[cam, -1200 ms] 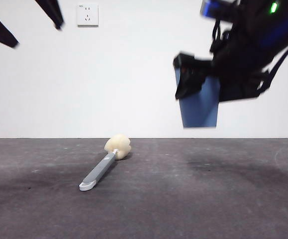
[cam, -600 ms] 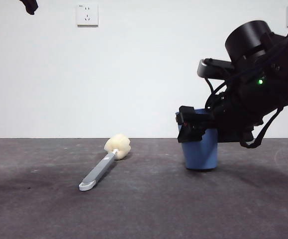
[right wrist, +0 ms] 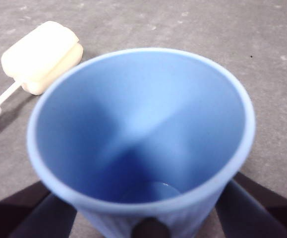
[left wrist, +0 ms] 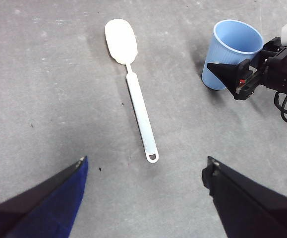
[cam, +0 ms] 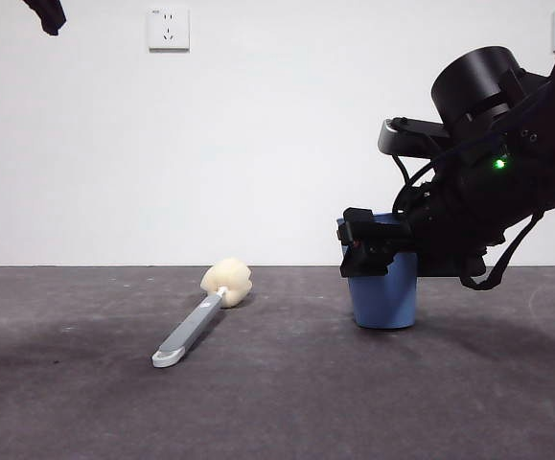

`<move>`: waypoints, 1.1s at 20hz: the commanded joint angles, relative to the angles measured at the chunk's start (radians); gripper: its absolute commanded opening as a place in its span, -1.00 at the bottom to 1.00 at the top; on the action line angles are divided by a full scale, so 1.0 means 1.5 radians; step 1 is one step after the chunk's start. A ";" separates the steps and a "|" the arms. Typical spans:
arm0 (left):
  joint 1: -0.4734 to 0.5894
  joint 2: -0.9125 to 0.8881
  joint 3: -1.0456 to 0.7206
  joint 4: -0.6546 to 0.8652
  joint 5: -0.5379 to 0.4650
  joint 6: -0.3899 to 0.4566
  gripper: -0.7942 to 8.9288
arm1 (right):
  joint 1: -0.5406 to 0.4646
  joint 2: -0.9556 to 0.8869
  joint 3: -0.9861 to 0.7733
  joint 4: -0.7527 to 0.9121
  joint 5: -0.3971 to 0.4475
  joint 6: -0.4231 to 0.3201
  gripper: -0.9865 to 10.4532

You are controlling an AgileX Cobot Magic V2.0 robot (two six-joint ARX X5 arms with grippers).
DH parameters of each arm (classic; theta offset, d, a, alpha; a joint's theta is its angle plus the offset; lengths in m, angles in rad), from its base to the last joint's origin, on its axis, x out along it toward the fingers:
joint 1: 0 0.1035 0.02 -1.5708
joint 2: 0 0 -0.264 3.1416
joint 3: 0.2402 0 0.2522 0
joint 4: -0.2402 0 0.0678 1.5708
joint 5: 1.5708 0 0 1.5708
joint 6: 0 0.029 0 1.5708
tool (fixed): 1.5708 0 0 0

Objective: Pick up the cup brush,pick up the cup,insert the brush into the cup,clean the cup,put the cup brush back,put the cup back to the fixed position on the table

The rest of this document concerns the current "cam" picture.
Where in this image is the blue ribbed plastic cup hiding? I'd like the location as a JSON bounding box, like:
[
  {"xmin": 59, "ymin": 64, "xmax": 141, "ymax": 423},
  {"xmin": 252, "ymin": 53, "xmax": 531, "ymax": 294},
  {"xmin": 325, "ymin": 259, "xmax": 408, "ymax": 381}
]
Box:
[{"xmin": 336, "ymin": 214, "xmax": 420, "ymax": 331}]

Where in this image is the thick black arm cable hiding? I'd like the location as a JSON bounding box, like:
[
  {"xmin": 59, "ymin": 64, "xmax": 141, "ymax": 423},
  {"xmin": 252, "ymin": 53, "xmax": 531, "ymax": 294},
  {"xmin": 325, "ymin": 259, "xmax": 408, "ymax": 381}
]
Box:
[{"xmin": 458, "ymin": 210, "xmax": 546, "ymax": 291}]

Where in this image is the grey-handled sponge cup brush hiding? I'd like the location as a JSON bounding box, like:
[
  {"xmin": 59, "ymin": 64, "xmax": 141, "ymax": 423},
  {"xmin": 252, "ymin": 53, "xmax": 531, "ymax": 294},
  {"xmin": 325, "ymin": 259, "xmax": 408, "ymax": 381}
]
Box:
[{"xmin": 150, "ymin": 257, "xmax": 253, "ymax": 369}]

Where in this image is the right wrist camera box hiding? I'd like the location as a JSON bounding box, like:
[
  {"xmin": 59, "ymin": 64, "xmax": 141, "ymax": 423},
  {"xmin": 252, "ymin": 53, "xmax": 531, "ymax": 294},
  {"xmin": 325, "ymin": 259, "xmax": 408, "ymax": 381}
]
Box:
[{"xmin": 377, "ymin": 116, "xmax": 453, "ymax": 158}]

